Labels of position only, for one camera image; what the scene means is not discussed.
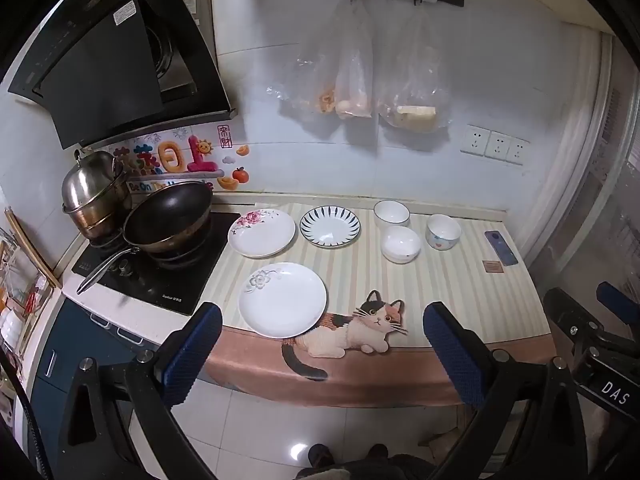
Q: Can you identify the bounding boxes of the white plate grey flower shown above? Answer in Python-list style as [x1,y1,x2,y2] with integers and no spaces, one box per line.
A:
[238,263,328,338]

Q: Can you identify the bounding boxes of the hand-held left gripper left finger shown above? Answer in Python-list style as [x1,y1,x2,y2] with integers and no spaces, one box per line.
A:
[57,301,224,480]

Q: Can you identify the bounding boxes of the plain white bowl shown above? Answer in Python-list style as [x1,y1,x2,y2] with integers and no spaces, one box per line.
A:
[381,225,422,264]

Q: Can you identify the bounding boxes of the colourful wall sticker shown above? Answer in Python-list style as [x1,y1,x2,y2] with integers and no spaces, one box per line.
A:
[112,122,251,193]

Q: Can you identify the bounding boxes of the black range hood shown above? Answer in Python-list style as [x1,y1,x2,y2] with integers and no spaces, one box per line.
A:
[7,0,236,150]

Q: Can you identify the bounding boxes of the white plate pink flowers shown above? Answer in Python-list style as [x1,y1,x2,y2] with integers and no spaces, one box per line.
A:
[227,208,296,259]

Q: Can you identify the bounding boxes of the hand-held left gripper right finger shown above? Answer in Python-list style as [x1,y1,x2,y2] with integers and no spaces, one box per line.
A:
[422,301,588,480]

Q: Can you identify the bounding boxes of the white wall socket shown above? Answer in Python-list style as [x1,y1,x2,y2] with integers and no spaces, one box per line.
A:
[460,124,491,157]
[485,131,512,161]
[506,137,531,166]

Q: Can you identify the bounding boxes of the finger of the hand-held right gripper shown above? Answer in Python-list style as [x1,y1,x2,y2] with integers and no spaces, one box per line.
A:
[596,281,640,317]
[543,287,608,358]

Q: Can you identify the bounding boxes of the striped cat tablecloth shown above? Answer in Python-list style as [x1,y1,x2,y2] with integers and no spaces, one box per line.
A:
[200,202,558,408]

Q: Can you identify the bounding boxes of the white bowl dark rim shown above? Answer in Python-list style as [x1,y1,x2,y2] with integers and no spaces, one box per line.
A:
[373,200,411,228]

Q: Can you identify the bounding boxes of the black cable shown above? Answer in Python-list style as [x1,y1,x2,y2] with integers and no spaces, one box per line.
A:
[0,345,43,480]

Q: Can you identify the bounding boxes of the clear plastic bag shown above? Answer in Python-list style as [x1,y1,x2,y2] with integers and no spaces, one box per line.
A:
[334,2,375,120]
[267,0,346,116]
[376,5,453,133]

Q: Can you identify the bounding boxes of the wooden framed side rack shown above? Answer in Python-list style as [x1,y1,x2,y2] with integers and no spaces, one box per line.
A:
[0,207,64,361]

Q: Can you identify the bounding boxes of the black glass gas stove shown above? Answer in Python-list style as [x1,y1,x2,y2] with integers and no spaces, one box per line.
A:
[71,210,242,317]

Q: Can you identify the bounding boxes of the dark wok steel handle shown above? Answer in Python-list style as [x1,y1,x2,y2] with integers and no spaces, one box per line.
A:
[76,181,215,295]

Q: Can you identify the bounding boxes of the stainless steel steamer pot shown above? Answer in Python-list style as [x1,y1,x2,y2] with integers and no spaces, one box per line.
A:
[61,149,135,241]

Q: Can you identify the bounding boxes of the white bowl small prints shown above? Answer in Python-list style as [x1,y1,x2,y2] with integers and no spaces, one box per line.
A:
[425,214,462,251]

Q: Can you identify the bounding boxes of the white plate blue stripes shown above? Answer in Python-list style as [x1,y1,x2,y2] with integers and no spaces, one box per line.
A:
[299,206,362,248]

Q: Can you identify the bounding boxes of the blue phone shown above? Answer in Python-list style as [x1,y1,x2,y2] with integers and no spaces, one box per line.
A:
[484,230,519,267]

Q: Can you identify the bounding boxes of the white sliding door frame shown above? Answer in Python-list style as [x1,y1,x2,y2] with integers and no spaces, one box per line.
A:
[530,30,640,281]

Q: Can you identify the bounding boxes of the blue kitchen cabinet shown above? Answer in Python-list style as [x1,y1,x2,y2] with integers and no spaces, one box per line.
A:
[30,299,153,411]

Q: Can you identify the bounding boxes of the person's left shoe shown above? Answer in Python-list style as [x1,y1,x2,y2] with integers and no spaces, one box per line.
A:
[307,443,335,468]

